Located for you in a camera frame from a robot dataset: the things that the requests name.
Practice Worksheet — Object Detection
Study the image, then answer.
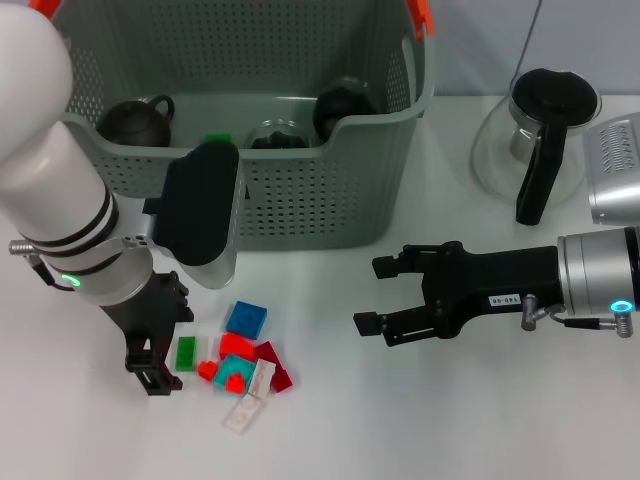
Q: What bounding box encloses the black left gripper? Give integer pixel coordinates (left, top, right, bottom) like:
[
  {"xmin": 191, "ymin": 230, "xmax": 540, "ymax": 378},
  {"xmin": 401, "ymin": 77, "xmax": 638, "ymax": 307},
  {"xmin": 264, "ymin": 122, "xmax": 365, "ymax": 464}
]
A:
[{"xmin": 102, "ymin": 272, "xmax": 197, "ymax": 397}]

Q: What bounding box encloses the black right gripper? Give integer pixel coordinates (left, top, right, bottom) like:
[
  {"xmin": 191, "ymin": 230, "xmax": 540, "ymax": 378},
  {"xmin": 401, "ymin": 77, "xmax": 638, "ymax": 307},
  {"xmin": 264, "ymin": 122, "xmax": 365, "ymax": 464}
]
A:
[{"xmin": 353, "ymin": 241, "xmax": 567, "ymax": 349}]

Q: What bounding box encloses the long green toy brick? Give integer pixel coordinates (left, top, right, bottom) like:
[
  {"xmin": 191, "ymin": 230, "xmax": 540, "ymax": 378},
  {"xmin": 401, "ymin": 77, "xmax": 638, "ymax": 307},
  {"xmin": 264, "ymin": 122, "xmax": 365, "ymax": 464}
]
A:
[{"xmin": 174, "ymin": 335, "xmax": 198, "ymax": 372}]

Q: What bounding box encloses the teal square toy brick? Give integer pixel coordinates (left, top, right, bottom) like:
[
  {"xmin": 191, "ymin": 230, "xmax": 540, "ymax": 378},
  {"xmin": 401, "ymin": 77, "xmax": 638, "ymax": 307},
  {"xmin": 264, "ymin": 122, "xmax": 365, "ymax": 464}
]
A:
[{"xmin": 213, "ymin": 353, "xmax": 259, "ymax": 399}]

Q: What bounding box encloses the glass teacup black base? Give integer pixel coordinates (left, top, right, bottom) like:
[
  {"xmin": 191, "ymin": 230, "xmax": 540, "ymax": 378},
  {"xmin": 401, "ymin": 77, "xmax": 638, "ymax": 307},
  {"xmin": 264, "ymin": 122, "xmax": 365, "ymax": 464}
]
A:
[
  {"xmin": 312, "ymin": 74, "xmax": 376, "ymax": 141},
  {"xmin": 244, "ymin": 118, "xmax": 309, "ymax": 150}
]

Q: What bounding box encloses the grey-green perforated storage basket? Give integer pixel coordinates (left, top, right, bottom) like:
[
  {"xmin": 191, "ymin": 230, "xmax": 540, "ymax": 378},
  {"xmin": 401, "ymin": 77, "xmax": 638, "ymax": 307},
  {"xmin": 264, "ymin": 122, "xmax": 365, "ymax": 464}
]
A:
[{"xmin": 47, "ymin": 0, "xmax": 436, "ymax": 251}]

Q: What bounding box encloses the clear transparent toy brick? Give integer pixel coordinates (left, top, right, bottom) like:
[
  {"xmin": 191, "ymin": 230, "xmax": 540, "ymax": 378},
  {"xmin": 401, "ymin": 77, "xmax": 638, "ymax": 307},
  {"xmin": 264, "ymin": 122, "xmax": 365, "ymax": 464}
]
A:
[{"xmin": 196, "ymin": 323, "xmax": 222, "ymax": 351}]

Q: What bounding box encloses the red sloped toy brick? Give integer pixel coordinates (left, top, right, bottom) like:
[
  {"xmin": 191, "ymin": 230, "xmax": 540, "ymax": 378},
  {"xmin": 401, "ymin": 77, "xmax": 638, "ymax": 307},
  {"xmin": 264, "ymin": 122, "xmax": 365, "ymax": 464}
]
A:
[{"xmin": 219, "ymin": 333, "xmax": 257, "ymax": 360}]

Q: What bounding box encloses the blue square toy brick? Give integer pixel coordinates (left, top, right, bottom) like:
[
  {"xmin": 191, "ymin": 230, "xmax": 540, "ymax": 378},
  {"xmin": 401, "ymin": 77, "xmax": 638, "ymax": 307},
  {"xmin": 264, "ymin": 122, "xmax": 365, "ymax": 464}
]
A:
[{"xmin": 225, "ymin": 300, "xmax": 269, "ymax": 342}]

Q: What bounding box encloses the white translucent toy brick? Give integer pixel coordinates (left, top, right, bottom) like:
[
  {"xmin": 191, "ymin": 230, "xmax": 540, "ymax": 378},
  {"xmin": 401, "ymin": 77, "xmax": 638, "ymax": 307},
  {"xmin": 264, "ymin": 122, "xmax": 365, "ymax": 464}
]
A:
[{"xmin": 249, "ymin": 360, "xmax": 277, "ymax": 396}]

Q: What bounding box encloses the flat white plate brick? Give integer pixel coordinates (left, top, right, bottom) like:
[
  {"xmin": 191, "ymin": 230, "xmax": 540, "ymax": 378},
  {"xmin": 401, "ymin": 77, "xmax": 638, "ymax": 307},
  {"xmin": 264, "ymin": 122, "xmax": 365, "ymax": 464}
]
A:
[{"xmin": 222, "ymin": 393, "xmax": 266, "ymax": 434}]

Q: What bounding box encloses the dark red toy brick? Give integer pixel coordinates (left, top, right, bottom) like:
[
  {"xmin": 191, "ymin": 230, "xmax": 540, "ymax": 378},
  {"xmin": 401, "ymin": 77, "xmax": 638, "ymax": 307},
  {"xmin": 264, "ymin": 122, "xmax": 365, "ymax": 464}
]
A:
[{"xmin": 253, "ymin": 341, "xmax": 295, "ymax": 393}]

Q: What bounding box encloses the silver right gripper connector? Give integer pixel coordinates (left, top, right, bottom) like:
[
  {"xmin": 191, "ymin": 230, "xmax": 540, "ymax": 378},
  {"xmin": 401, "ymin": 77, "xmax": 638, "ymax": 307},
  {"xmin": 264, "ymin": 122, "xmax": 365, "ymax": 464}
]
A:
[{"xmin": 521, "ymin": 294, "xmax": 552, "ymax": 331}]

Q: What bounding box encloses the dark clay teapot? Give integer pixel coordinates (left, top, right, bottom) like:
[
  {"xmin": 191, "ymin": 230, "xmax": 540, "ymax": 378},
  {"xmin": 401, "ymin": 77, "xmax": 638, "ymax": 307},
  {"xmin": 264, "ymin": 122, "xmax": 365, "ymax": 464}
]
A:
[{"xmin": 97, "ymin": 93, "xmax": 176, "ymax": 148}]

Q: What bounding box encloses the dark left gripper cable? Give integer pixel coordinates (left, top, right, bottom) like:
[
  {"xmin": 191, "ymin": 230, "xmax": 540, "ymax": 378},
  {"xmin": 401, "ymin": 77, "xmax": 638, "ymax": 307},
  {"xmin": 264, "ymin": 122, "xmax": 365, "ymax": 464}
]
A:
[{"xmin": 29, "ymin": 253, "xmax": 76, "ymax": 292}]

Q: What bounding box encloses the grey right gripper cable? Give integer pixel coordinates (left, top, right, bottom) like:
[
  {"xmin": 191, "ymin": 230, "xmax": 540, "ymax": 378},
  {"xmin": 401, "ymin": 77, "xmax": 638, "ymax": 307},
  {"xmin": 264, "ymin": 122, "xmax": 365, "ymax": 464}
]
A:
[{"xmin": 547, "ymin": 305, "xmax": 634, "ymax": 339}]

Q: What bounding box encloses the glass pitcher black lid handle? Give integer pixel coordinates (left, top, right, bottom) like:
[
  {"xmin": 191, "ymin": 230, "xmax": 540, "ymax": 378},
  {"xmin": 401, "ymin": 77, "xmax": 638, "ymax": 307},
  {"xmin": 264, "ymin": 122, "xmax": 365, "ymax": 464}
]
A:
[{"xmin": 469, "ymin": 68, "xmax": 604, "ymax": 226}]

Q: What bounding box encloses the orange basket handle grip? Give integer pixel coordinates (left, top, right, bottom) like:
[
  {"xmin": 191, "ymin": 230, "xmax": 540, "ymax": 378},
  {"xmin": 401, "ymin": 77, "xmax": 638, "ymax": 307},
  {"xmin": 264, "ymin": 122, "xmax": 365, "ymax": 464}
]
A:
[
  {"xmin": 28, "ymin": 0, "xmax": 64, "ymax": 19},
  {"xmin": 407, "ymin": 0, "xmax": 434, "ymax": 39}
]

